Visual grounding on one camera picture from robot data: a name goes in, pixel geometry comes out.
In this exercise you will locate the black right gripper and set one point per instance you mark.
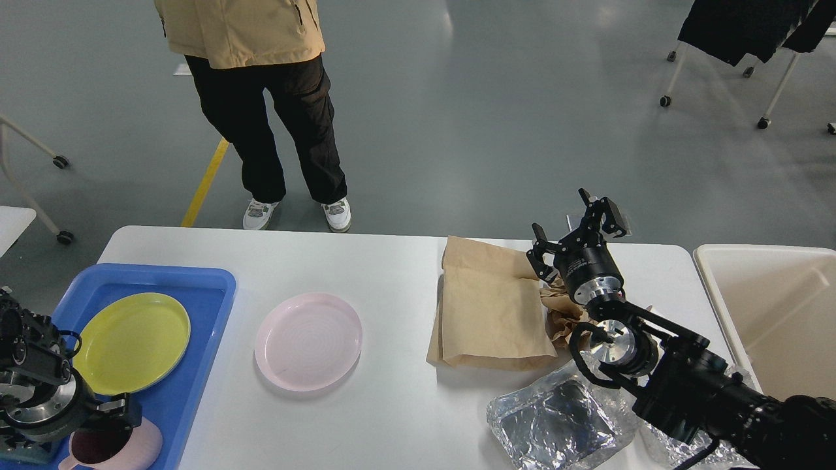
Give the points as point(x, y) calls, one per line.
point(591, 271)

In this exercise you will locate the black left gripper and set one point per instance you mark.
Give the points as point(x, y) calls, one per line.
point(68, 408)

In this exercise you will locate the pink mug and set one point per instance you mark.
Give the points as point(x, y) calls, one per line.
point(137, 448)

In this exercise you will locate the pink plate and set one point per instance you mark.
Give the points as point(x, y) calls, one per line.
point(308, 342)

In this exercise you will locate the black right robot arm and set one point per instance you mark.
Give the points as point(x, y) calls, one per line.
point(623, 344)

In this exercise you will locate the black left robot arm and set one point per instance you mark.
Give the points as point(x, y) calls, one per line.
point(36, 355)

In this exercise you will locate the yellow plate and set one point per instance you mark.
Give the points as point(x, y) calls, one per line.
point(133, 343)

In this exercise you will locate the crumpled brown paper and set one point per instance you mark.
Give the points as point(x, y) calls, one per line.
point(562, 315)

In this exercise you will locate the green sponge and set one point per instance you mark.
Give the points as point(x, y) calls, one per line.
point(27, 452)

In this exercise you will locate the brown paper bag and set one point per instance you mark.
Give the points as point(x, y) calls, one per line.
point(489, 313)

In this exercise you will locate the blue plastic tray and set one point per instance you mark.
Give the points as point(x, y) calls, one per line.
point(171, 404)

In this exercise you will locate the crumpled aluminium foil tray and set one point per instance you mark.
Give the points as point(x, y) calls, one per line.
point(562, 421)

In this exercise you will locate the beige plastic bin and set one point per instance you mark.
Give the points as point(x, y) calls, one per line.
point(776, 307)

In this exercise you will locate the white side table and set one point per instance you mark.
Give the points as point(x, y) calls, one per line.
point(14, 221)

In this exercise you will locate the rack with black clothes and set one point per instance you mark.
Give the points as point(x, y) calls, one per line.
point(730, 30)

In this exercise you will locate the white wheeled frame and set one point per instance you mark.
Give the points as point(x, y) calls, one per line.
point(24, 186)

